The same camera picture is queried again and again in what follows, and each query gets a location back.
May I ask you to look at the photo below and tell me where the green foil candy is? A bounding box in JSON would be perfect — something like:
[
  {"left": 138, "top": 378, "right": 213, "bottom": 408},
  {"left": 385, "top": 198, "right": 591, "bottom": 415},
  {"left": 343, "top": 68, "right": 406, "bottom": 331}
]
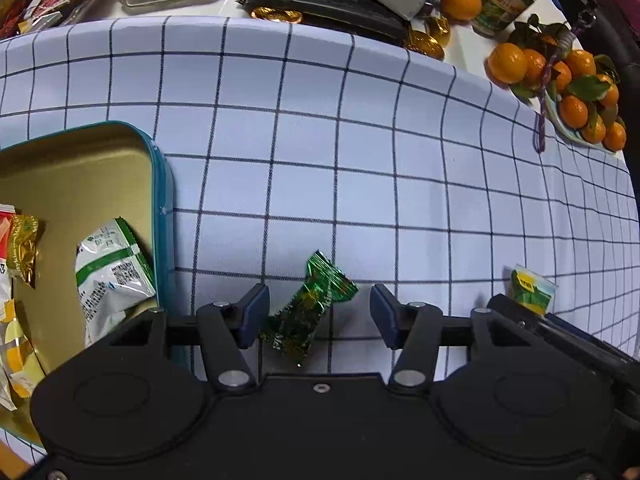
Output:
[{"left": 260, "top": 250, "right": 358, "bottom": 366}]

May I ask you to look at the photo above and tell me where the green white snack packet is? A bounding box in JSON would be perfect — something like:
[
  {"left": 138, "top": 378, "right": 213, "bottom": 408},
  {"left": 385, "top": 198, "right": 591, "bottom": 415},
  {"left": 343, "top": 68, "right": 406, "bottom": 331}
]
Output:
[{"left": 75, "top": 217, "right": 156, "bottom": 347}]

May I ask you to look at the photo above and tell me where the green yellow snack packet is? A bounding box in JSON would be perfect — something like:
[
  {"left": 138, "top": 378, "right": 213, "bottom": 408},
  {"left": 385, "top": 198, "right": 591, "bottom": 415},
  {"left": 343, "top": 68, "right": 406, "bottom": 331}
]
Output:
[{"left": 509, "top": 264, "right": 558, "bottom": 316}]

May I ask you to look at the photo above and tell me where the gold foil ingot candy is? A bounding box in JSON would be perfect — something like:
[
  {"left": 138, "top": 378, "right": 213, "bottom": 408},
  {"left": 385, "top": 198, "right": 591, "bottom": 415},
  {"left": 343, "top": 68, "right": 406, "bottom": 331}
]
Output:
[{"left": 404, "top": 29, "right": 445, "bottom": 61}]

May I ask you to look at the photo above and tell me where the yellow white snack packet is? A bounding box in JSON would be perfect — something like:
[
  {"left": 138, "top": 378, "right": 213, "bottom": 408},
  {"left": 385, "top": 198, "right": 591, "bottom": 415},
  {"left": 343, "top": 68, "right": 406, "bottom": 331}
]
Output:
[{"left": 1, "top": 299, "right": 44, "bottom": 412}]

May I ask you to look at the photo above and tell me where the black snack bag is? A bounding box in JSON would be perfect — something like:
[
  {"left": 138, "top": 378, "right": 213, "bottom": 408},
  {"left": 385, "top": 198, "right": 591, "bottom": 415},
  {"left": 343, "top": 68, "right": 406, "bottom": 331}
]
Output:
[{"left": 236, "top": 0, "right": 409, "bottom": 46}]

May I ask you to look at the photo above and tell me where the red white snack packet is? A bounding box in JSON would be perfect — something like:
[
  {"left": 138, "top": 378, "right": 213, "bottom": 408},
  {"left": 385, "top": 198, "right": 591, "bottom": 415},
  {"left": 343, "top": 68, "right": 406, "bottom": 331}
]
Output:
[{"left": 0, "top": 204, "right": 15, "bottom": 307}]

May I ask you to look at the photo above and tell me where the gold foil wrapped candy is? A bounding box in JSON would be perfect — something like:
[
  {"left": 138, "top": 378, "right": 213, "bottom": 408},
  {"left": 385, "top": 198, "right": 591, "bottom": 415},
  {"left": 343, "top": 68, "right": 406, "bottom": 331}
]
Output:
[{"left": 6, "top": 214, "right": 39, "bottom": 288}]

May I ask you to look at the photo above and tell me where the blue checked white tablecloth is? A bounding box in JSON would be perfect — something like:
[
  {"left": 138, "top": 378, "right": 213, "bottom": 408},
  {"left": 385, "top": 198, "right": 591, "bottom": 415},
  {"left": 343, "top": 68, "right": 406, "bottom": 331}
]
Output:
[{"left": 1, "top": 16, "right": 639, "bottom": 375}]

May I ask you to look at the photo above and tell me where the purple braided cord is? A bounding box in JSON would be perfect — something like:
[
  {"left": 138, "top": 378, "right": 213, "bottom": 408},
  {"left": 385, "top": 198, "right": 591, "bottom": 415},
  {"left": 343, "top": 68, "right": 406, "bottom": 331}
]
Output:
[{"left": 532, "top": 8, "right": 598, "bottom": 154}]

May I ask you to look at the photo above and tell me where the gold teal metal tin tray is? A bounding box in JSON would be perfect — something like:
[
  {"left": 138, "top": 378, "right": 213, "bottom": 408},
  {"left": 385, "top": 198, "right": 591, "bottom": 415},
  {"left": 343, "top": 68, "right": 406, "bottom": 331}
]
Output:
[{"left": 0, "top": 119, "right": 177, "bottom": 449}]

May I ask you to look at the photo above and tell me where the light green fruit plate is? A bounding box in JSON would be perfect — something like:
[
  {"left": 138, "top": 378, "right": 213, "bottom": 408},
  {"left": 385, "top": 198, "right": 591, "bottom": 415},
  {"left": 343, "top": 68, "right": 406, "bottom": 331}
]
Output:
[{"left": 542, "top": 84, "right": 627, "bottom": 154}]

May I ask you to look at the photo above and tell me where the loose tangerine by tissues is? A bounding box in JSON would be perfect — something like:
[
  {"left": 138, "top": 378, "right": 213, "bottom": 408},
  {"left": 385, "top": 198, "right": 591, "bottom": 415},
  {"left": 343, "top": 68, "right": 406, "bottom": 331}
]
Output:
[{"left": 440, "top": 0, "right": 483, "bottom": 22}]

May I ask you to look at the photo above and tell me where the large front tangerine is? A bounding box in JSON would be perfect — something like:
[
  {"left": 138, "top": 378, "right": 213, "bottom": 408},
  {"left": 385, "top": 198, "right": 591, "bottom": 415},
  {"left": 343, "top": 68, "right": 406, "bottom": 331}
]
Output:
[{"left": 486, "top": 42, "right": 527, "bottom": 84}]

